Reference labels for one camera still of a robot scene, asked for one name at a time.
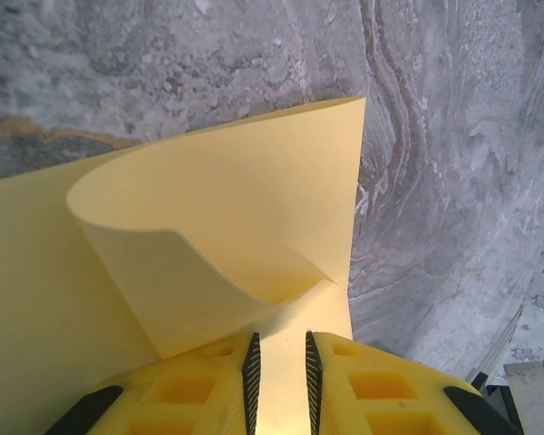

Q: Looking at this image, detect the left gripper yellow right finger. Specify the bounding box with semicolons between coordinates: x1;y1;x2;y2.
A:
304;330;522;435

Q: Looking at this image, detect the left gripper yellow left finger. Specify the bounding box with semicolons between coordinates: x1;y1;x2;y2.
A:
44;332;262;435

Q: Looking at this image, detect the yellow square paper sheet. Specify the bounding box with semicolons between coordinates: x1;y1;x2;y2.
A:
0;95;367;435

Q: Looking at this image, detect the aluminium side rail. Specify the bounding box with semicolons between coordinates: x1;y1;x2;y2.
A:
464;305;526;391

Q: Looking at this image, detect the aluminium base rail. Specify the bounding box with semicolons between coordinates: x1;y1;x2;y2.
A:
502;360;544;435

